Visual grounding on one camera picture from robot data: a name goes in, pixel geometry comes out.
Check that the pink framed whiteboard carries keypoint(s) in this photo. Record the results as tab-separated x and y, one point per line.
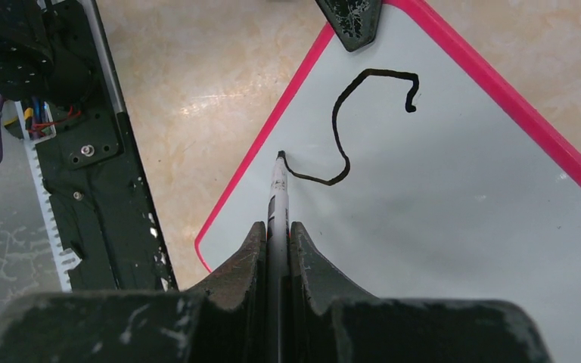
420	172

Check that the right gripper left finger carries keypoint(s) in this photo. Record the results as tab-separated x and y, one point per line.
219	319

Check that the white slotted cable duct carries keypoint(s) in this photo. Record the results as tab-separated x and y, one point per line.
65	260

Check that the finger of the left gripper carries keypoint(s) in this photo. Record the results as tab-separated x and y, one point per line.
355	22

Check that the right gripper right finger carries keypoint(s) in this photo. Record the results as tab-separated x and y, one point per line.
335	320

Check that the black white marker pen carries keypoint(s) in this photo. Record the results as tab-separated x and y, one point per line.
277	270

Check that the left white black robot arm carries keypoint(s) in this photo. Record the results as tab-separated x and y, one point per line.
34	60

